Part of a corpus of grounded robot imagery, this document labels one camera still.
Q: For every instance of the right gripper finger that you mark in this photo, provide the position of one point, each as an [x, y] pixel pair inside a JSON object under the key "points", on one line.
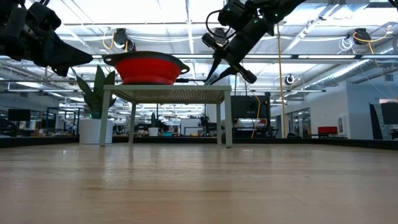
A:
{"points": [[215, 68], [228, 74]]}

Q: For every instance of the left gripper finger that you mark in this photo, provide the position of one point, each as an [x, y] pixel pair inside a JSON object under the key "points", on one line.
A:
{"points": [[66, 54], [61, 71]]}

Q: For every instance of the red collapsible bowl grey rim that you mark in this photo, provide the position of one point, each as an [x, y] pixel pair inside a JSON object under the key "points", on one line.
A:
{"points": [[147, 71]]}

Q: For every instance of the background black robot arm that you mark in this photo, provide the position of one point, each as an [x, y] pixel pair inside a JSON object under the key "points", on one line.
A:
{"points": [[206, 124]]}

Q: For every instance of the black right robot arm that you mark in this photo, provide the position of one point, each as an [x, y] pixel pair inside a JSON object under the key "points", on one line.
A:
{"points": [[267, 12]]}

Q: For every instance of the black equipment cabinet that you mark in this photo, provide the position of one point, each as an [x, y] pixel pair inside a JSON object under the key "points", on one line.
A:
{"points": [[248, 107]]}

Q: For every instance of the small black flat screen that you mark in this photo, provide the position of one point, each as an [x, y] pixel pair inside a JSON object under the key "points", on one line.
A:
{"points": [[18, 114]]}

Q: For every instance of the snake plant in white pot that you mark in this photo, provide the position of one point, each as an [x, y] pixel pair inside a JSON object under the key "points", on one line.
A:
{"points": [[93, 127]]}

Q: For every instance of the small white background pot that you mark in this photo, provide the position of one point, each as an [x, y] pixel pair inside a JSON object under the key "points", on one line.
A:
{"points": [[153, 131]]}

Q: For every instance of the red storage bin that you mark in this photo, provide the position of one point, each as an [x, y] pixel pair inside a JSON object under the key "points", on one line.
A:
{"points": [[327, 130]]}

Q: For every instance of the dark computer monitor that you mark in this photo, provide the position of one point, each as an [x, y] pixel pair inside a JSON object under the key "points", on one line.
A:
{"points": [[390, 113]]}

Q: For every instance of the black aluminium rig frame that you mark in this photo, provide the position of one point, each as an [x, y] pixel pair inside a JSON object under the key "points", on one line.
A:
{"points": [[280, 141]]}

